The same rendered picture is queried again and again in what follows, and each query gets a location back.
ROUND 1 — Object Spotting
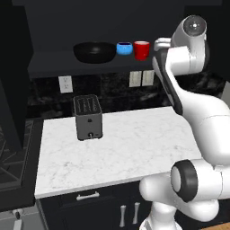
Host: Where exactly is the dark drawer front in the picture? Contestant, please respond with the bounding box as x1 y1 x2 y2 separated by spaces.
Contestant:
57 186 133 210

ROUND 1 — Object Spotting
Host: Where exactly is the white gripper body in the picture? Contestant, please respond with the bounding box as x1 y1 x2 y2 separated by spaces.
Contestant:
154 37 173 52

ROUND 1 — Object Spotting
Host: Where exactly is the dark cabinet door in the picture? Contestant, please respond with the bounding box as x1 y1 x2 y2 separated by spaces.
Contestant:
0 0 34 155

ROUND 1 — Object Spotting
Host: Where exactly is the red cup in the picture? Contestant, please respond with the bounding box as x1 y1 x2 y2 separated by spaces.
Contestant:
133 40 151 62

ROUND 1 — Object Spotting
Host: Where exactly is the white wall socket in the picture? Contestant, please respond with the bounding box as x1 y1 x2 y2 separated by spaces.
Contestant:
57 75 74 94

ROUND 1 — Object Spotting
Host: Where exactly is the grey toaster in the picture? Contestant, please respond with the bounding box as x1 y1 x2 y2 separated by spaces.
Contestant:
73 93 104 142

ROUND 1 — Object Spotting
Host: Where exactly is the silver drawer handle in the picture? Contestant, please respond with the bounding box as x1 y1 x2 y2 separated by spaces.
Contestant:
75 191 101 201

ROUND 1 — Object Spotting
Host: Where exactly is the blue bowl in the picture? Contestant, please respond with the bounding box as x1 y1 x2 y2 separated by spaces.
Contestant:
116 41 134 56

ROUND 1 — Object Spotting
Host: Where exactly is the white wall switch plate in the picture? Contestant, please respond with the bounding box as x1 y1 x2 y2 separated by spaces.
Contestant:
128 70 143 88
141 69 155 87

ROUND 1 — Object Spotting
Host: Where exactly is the dark cupboard door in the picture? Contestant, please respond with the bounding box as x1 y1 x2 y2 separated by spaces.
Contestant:
130 191 156 230
57 199 132 230

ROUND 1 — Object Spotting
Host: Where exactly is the black oven knob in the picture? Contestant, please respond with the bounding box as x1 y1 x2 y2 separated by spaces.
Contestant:
12 208 24 219

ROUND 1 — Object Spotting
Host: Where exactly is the black hob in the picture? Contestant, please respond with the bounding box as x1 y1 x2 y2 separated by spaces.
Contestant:
0 119 43 213

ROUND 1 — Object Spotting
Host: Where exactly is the silver cupboard door handle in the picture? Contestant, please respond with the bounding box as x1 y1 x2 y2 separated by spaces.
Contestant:
132 202 141 226
119 204 127 228

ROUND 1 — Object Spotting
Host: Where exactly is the black bowl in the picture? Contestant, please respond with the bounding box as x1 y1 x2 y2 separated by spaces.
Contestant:
73 41 118 65

